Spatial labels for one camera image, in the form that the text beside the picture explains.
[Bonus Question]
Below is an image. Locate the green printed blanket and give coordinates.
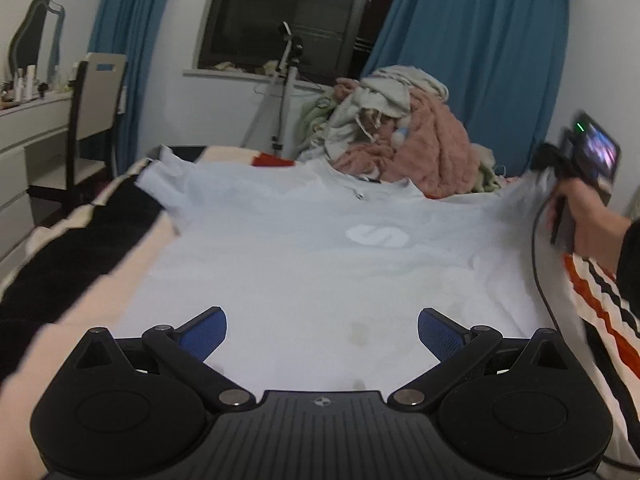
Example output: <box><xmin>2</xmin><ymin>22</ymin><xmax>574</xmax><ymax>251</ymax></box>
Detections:
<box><xmin>296</xmin><ymin>91</ymin><xmax>353</xmax><ymax>162</ymax></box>

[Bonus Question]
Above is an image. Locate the pink fuzzy blanket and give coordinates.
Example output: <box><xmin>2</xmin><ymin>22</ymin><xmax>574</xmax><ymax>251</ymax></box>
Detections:
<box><xmin>332</xmin><ymin>77</ymin><xmax>485</xmax><ymax>197</ymax></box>

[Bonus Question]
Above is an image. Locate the row of cosmetic bottles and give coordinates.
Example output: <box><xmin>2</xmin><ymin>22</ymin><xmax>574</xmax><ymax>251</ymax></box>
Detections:
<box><xmin>0</xmin><ymin>61</ymin><xmax>76</xmax><ymax>109</ymax></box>

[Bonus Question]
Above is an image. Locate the white tripod with camera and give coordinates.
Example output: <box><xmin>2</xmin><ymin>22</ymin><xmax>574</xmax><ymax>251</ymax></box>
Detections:
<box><xmin>252</xmin><ymin>21</ymin><xmax>307</xmax><ymax>159</ymax></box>

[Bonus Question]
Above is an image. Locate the pale green blanket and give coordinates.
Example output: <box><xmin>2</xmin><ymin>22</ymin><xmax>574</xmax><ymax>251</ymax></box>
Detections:
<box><xmin>470</xmin><ymin>144</ymin><xmax>508</xmax><ymax>193</ymax></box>

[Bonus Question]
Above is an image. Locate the dark window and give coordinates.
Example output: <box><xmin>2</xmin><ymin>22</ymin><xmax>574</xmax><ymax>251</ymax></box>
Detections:
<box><xmin>182</xmin><ymin>0</ymin><xmax>401</xmax><ymax>85</ymax></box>

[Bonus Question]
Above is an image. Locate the black and white chair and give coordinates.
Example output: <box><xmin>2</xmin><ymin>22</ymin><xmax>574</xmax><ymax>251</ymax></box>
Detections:
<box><xmin>27</xmin><ymin>52</ymin><xmax>128</xmax><ymax>207</ymax></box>

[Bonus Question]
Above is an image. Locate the person's right hand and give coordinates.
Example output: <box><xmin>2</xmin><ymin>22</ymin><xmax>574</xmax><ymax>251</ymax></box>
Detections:
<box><xmin>546</xmin><ymin>178</ymin><xmax>632</xmax><ymax>272</ymax></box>

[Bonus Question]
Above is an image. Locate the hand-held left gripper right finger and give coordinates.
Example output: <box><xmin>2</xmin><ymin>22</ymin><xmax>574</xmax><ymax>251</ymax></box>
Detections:
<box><xmin>387</xmin><ymin>308</ymin><xmax>577</xmax><ymax>410</ymax></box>

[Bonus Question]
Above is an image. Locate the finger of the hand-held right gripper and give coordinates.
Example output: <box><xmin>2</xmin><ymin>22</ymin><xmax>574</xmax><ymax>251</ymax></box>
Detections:
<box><xmin>532</xmin><ymin>142</ymin><xmax>565</xmax><ymax>173</ymax></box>

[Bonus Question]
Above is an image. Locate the white dresser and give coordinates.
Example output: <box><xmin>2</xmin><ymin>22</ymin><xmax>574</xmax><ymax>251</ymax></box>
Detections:
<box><xmin>0</xmin><ymin>92</ymin><xmax>76</xmax><ymax>273</ymax></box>

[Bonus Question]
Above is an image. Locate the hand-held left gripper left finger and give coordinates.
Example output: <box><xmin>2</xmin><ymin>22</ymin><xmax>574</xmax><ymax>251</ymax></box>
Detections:
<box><xmin>69</xmin><ymin>306</ymin><xmax>256</xmax><ymax>411</ymax></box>

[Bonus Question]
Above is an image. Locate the narrow blue curtain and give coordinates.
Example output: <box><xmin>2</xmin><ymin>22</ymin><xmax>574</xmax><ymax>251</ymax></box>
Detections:
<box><xmin>89</xmin><ymin>0</ymin><xmax>181</xmax><ymax>177</ymax></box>

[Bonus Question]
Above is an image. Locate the striped fleece blanket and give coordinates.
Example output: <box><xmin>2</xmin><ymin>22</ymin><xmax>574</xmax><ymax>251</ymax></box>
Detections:
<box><xmin>0</xmin><ymin>145</ymin><xmax>640</xmax><ymax>480</ymax></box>

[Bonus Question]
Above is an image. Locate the white crumpled cloth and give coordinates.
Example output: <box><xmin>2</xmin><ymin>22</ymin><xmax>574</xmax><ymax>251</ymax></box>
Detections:
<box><xmin>359</xmin><ymin>65</ymin><xmax>451</xmax><ymax>118</ymax></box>

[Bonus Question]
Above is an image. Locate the wide blue curtain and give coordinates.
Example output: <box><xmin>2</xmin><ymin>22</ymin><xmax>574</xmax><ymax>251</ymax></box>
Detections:
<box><xmin>360</xmin><ymin>0</ymin><xmax>572</xmax><ymax>183</ymax></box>

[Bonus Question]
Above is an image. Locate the white t-shirt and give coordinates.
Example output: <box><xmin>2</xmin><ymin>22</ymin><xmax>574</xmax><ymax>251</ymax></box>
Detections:
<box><xmin>107</xmin><ymin>152</ymin><xmax>608</xmax><ymax>401</ymax></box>

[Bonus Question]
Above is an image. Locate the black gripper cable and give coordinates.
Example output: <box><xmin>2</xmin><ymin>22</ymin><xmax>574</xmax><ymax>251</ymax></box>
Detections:
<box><xmin>529</xmin><ymin>199</ymin><xmax>603</xmax><ymax>363</ymax></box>

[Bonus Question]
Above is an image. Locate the curvy framed mirror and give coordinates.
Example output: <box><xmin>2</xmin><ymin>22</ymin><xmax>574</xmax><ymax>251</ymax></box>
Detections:
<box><xmin>6</xmin><ymin>0</ymin><xmax>66</xmax><ymax>80</ymax></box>

